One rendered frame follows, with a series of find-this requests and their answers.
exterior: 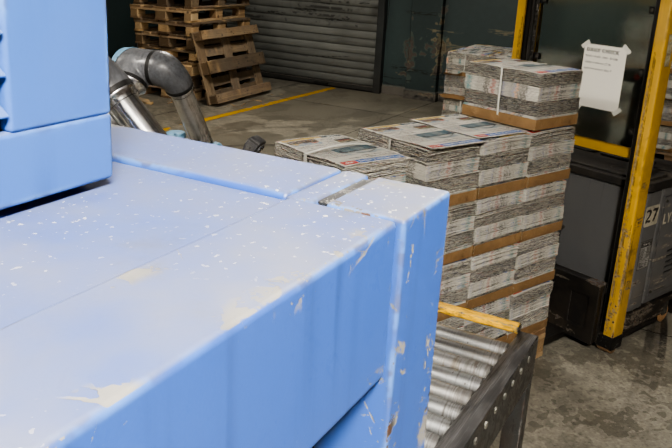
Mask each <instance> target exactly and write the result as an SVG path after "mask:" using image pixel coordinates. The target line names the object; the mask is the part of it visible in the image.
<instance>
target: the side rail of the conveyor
mask: <svg viewBox="0 0 672 448"><path fill-rule="evenodd" d="M538 338H539V337H538V336H537V335H533V334H529V333H526V332H522V331H520V332H519V333H518V334H517V335H516V336H515V338H514V339H513V341H512V342H511V343H510V345H509V346H508V347H507V349H506V350H505V352H504V353H503V354H502V356H501V357H500V358H499V360H498V361H497V363H496V364H495V365H494V367H493V368H492V369H491V371H490V372H489V373H488V375H487V376H486V378H485V379H484V380H483V382H482V383H481V384H480V386H479V387H478V389H477V390H476V391H475V393H474V394H473V395H472V397H471V398H470V399H469V401H468V402H467V404H466V405H465V406H464V408H463V409H462V410H461V412H460V413H459V415H458V416H457V417H456V419H455V420H454V421H453V423H452V424H451V425H450V427H449V428H448V430H447V431H446V432H445V434H444V435H443V436H442V438H441V439H440V441H439V442H438V443H437V445H436V446H435V447H434V448H490V446H491V445H492V443H493V441H494V440H495V438H496V437H497V435H498V433H499V432H500V430H501V428H502V427H503V425H504V424H505V422H506V420H507V419H508V417H509V415H510V414H511V412H512V410H513V409H514V407H515V406H516V404H517V402H518V401H519V399H520V397H521V396H522V394H523V393H524V391H525V389H526V388H527V386H528V384H529V383H530V381H531V379H532V378H533V372H534V365H535V358H536V351H537V345H538Z"/></svg>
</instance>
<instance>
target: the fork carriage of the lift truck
mask: <svg viewBox="0 0 672 448"><path fill-rule="evenodd" d="M554 269H555V275H554V279H552V280H551V281H553V282H554V284H553V288H552V289H553V290H552V292H551V294H550V298H549V300H550V301H549V310H548V317H547V318H548V321H547V322H550V323H553V324H555V325H557V326H559V327H562V328H564V330H565V331H564V333H565V334H567V335H569V336H571V337H574V338H576V339H578V340H580V341H582V342H584V343H587V344H589V345H591V343H593V342H595V343H596V340H597V334H598V328H599V323H600V317H601V311H602V305H603V299H604V293H605V287H606V282H603V281H600V280H598V279H595V278H593V277H590V276H587V275H585V274H582V273H580V272H577V271H574V270H572V269H569V268H567V267H564V266H561V265H559V264H555V267H554Z"/></svg>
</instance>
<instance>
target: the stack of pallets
mask: <svg viewBox="0 0 672 448"><path fill-rule="evenodd" d="M225 3H227V1H226V0H211V1H202V0H157V1H148V0H134V2H133V4H130V10H131V15H130V17H133V19H134V22H135V28H134V30H135V35H136V41H135V43H138V47H139V48H142V49H151V50H152V49H159V50H162V51H166V52H168V53H170V54H172V55H173V56H175V57H176V58H177V59H178V60H179V61H180V62H181V63H182V64H183V65H184V67H185V68H186V69H187V71H188V73H189V74H190V76H191V79H192V81H193V92H194V94H195V97H196V99H197V101H201V100H205V99H206V97H205V95H203V96H201V92H202V91H205V89H203V86H202V81H201V80H203V78H202V76H201V77H200V73H199V69H198V65H197V63H199V62H198V59H196V56H195V54H196V50H195V46H194V47H193V44H192V40H191V36H190V33H194V32H199V31H203V30H211V29H220V28H227V27H228V26H227V22H232V21H237V22H238V26H246V25H250V18H247V17H245V6H248V5H250V4H249V0H237V3H235V4H225ZM228 8H229V9H232V15H231V16H226V15H223V9H228ZM145 10H154V11H155V13H152V14H145ZM199 11H205V13H199ZM148 23H153V24H158V26H155V27H148ZM203 24H212V25H210V26H208V25H203ZM150 36H156V37H159V38H158V39H150ZM151 87H154V89H151ZM159 91H161V95H160V97H164V98H170V99H171V97H170V96H168V95H167V94H166V92H165V89H163V88H162V87H160V86H152V85H149V86H148V88H147V91H146V93H145V94H150V93H154V92H159ZM145 94H143V95H145Z"/></svg>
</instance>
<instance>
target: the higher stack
mask: <svg viewBox="0 0 672 448"><path fill-rule="evenodd" d="M468 63H469V64H468V69H467V74H466V79H465V83H464V84H465V95H464V100H465V101H464V103H463V104H466V105H471V106H475V107H480V108H484V109H489V110H493V111H497V115H498V113H499V112H502V113H507V114H511V115H515V116H520V117H524V118H529V119H533V120H540V119H547V118H553V117H560V116H566V115H573V114H576V113H577V111H579V108H578V107H579V105H580V104H579V102H580V101H579V100H580V98H581V97H579V95H578V94H579V91H580V88H581V87H580V85H581V83H582V75H583V73H584V72H582V71H583V70H579V69H575V68H570V67H564V66H556V65H547V63H541V64H540V63H538V62H532V61H527V60H520V59H490V60H477V61H470V62H468ZM543 64H545V65H543ZM466 116H468V117H472V118H476V119H480V120H484V121H488V122H492V123H495V124H499V125H503V126H507V127H511V128H515V129H519V130H522V131H526V132H527V133H528V134H531V135H532V139H531V143H530V147H529V149H528V150H529V154H528V155H529V156H528V161H527V162H529V164H528V165H527V166H528V167H527V173H526V174H527V175H526V177H528V179H529V177H534V176H538V175H543V174H547V173H552V172H556V171H561V170H565V169H569V166H570V165H569V164H570V162H571V159H572V158H571V154H570V153H573V152H574V151H573V149H574V143H575V142H574V141H575V139H574V136H575V134H573V133H576V132H574V131H575V129H576V128H575V127H573V126H570V125H567V126H561V127H555V128H549V129H544V130H538V131H533V130H528V129H524V128H520V127H516V126H511V125H507V124H503V123H499V122H495V121H490V120H486V119H482V118H478V117H474V116H469V115H466ZM566 183H567V182H566V180H564V179H563V180H558V181H554V182H550V183H546V184H542V185H538V186H533V187H529V188H526V187H525V189H523V190H524V192H523V196H522V197H524V198H522V199H523V200H522V204H520V205H521V206H522V207H521V211H520V212H521V213H520V215H521V216H522V218H521V219H522V220H521V223H522V224H521V228H520V229H519V231H520V232H525V231H528V230H531V229H534V228H538V227H541V226H544V225H548V224H551V223H555V222H559V221H562V218H563V214H564V209H563V208H564V204H563V203H564V201H563V200H564V197H565V195H564V194H565V192H564V191H565V188H566ZM559 234H560V233H559V232H558V231H555V232H552V233H548V234H545V235H542V236H539V237H535V238H532V239H529V240H526V241H522V242H517V243H515V244H517V245H518V249H517V251H518V252H517V255H516V256H517V257H516V258H515V260H516V261H515V263H516V264H515V266H514V268H515V269H514V270H515V273H514V278H513V280H514V282H513V284H517V283H520V282H523V281H525V280H528V279H531V278H534V277H537V276H540V275H543V274H545V273H548V272H551V271H554V270H553V269H554V267H555V264H556V263H555V261H556V256H557V255H558V253H557V252H558V248H559V247H558V246H559V243H558V242H559V237H560V236H559ZM553 284H554V282H553V281H551V280H549V281H547V282H544V283H541V284H538V285H536V286H533V287H530V288H528V289H525V290H522V291H520V292H517V293H514V294H512V295H509V296H510V302H509V303H510V304H509V308H510V312H509V320H511V321H515V322H518V323H521V324H522V328H521V329H523V328H525V327H528V326H530V325H532V324H535V323H537V322H540V321H542V320H545V319H547V317H548V310H549V301H550V300H549V298H550V294H551V292H552V290H553V289H552V288H553ZM545 331H546V328H545V327H544V328H542V329H540V330H537V331H535V332H533V333H530V334H533V335H537V336H538V337H539V338H538V345H537V351H536V358H538V357H540V356H542V354H543V345H544V338H545V334H546V333H545ZM536 358H535V359H536Z"/></svg>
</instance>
